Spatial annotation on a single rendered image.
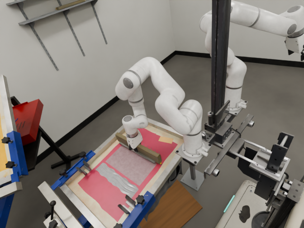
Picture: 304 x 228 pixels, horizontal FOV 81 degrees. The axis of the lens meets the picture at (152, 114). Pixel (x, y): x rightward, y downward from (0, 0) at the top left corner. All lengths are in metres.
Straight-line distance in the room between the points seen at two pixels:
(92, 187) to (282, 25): 1.36
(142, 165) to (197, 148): 0.44
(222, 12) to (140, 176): 0.96
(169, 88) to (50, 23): 2.41
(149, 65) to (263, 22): 0.57
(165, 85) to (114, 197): 0.75
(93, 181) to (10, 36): 2.07
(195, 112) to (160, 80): 0.20
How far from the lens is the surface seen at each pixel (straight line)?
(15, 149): 1.42
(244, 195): 1.87
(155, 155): 1.13
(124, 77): 0.76
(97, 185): 1.28
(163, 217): 2.06
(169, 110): 0.70
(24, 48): 2.84
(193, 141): 0.91
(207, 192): 2.15
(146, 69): 0.79
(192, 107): 0.78
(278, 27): 1.08
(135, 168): 1.23
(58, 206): 1.23
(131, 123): 1.03
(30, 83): 2.90
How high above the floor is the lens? 1.94
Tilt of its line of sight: 39 degrees down
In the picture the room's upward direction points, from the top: 15 degrees counter-clockwise
